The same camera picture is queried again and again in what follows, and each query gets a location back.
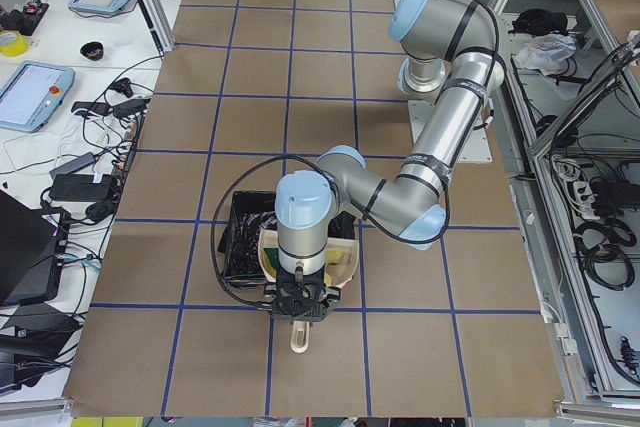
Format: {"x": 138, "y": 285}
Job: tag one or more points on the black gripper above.
{"x": 331, "y": 304}

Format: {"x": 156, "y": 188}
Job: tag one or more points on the green yellow sponge piece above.
{"x": 272, "y": 257}

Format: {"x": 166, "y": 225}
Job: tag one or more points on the pale melon slice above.
{"x": 337, "y": 257}

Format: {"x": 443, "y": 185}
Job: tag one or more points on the beige dustpan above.
{"x": 338, "y": 277}

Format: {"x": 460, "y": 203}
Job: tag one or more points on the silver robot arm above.
{"x": 452, "y": 49}

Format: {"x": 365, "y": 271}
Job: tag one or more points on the bin with black liner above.
{"x": 251, "y": 213}

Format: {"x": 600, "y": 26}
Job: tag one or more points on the black power adapter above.
{"x": 82, "y": 187}

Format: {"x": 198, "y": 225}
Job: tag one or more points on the black laptop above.
{"x": 32, "y": 243}

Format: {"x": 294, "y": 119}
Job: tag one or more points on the small black bowl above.
{"x": 93, "y": 51}

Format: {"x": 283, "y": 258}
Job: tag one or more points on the lower blue teach pendant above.
{"x": 32, "y": 94}

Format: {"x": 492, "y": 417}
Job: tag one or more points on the crumpled white cloth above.
{"x": 548, "y": 54}

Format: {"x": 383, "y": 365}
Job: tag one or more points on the black cloth bundle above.
{"x": 539, "y": 22}

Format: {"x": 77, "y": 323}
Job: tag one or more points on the yellow tape roll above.
{"x": 12, "y": 44}

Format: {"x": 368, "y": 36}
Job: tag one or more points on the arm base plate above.
{"x": 476, "y": 149}

